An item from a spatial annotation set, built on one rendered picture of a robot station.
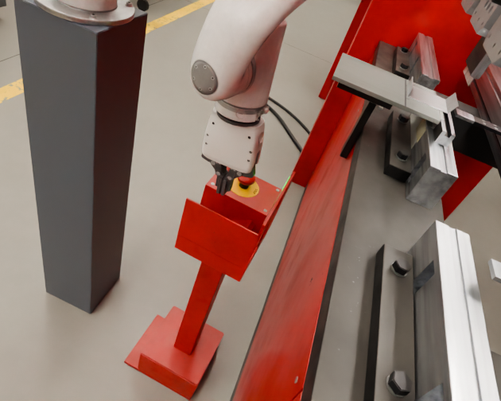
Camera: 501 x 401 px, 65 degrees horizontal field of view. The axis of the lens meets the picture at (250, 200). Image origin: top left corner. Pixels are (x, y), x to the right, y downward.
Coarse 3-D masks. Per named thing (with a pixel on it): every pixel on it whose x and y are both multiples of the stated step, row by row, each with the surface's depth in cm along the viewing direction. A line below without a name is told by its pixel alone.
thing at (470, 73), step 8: (480, 40) 88; (480, 48) 86; (472, 56) 88; (480, 56) 83; (488, 56) 82; (472, 64) 86; (480, 64) 83; (488, 64) 82; (464, 72) 92; (472, 72) 84; (480, 72) 84; (472, 80) 85
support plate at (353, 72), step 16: (352, 64) 98; (368, 64) 102; (336, 80) 90; (352, 80) 91; (368, 80) 94; (384, 80) 97; (400, 80) 100; (384, 96) 89; (400, 96) 92; (416, 112) 89; (432, 112) 91
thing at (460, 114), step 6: (456, 108) 96; (456, 114) 93; (462, 114) 94; (468, 114) 95; (468, 120) 93; (474, 120) 93; (480, 120) 95; (480, 126) 93; (486, 126) 93; (492, 126) 94; (498, 126) 95; (498, 132) 93
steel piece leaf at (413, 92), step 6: (408, 84) 98; (408, 90) 95; (414, 90) 97; (420, 90) 99; (408, 96) 93; (414, 96) 94; (420, 96) 95; (426, 96) 97; (432, 96) 98; (438, 96) 99; (426, 102) 94; (432, 102) 95; (438, 102) 96; (444, 102) 97; (438, 108) 93; (444, 108) 94
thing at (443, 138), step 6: (444, 114) 95; (450, 114) 93; (444, 120) 89; (450, 120) 90; (438, 126) 89; (444, 126) 87; (450, 126) 88; (438, 132) 87; (444, 132) 85; (450, 132) 86; (438, 138) 86; (444, 138) 86; (450, 138) 85; (444, 144) 86
